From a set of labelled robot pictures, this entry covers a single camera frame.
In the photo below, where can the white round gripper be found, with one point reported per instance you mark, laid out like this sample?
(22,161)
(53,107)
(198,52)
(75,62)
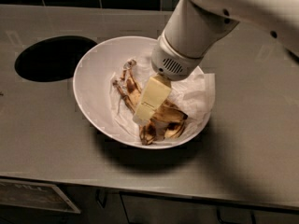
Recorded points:
(172,61)

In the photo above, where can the brown spotted banana peel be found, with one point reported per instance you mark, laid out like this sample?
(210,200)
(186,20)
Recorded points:
(169,118)

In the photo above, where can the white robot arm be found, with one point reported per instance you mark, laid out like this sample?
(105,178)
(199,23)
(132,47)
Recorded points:
(193,28)

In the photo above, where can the white oval bowl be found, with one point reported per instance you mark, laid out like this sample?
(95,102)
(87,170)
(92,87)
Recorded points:
(91,80)

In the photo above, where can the white paper napkin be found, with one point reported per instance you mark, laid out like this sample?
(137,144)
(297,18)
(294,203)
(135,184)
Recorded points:
(195,96)

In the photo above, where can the black round counter hole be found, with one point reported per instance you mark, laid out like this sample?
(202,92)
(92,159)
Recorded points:
(53,59)

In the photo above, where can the framed sign on cabinet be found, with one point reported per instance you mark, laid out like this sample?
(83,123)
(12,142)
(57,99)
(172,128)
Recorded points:
(35,195)

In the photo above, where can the dark cabinet door handle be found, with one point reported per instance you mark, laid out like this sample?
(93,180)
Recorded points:
(101,198)

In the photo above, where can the dark cabinet handle right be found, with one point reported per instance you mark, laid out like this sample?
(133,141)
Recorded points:
(230,215)

